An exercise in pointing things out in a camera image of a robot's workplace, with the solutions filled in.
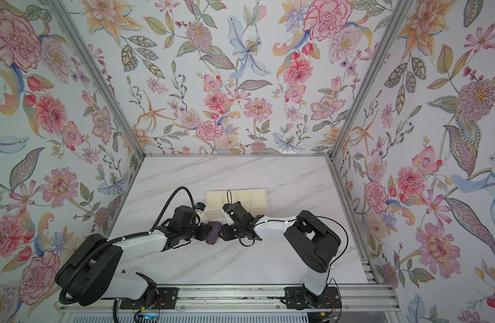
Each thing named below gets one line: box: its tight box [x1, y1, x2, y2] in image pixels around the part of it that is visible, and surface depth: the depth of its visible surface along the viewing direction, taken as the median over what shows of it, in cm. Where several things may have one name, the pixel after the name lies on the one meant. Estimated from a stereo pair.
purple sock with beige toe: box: [205, 220, 222, 246], surface depth 88 cm
